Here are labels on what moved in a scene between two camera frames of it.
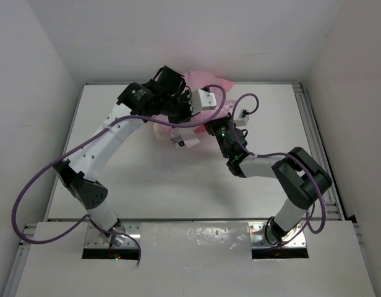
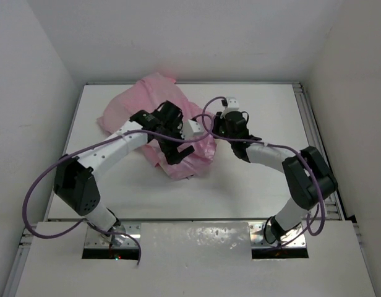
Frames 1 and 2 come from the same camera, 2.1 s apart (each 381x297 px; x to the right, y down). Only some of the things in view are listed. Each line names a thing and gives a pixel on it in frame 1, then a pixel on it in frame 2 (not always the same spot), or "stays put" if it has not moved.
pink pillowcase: [197, 80] → [153, 91]
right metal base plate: [294, 238] stays put
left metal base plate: [132, 240] stays put
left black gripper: [187, 114] → [172, 154]
